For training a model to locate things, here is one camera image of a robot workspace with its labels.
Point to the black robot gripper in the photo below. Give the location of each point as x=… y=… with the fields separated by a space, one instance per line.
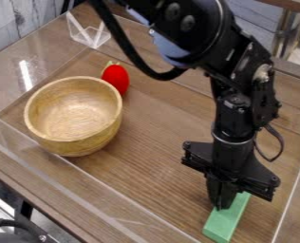
x=231 y=170

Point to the green rectangular stick block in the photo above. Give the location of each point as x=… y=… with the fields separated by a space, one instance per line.
x=222 y=221

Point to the brown wooden bowl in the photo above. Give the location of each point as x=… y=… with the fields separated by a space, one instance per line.
x=72 y=115

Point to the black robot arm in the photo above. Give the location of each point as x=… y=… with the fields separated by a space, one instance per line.
x=196 y=35

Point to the clear acrylic front barrier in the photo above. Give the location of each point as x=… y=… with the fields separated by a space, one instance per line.
x=83 y=204

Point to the red toy strawberry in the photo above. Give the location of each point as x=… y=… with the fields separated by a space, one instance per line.
x=115 y=74

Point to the metal table leg background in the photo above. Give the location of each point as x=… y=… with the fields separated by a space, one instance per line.
x=286 y=37

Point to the black table frame leg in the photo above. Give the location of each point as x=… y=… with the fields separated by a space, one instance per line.
x=21 y=216

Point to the clear acrylic corner bracket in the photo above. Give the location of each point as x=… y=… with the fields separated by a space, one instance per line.
x=89 y=36

